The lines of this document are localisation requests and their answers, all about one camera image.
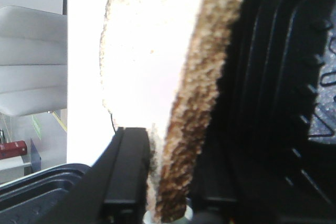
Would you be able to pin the red trash bin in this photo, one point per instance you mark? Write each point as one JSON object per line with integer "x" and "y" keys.
{"x": 13, "y": 149}

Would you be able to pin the bread slice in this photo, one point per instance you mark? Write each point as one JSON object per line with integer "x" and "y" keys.
{"x": 160, "y": 61}

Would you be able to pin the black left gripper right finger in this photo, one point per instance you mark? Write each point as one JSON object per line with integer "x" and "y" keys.
{"x": 269, "y": 155}

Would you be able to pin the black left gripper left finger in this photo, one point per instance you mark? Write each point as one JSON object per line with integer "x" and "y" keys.
{"x": 113, "y": 190}

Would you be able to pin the green breakfast maker base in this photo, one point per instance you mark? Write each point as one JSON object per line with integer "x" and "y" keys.
{"x": 26, "y": 199}

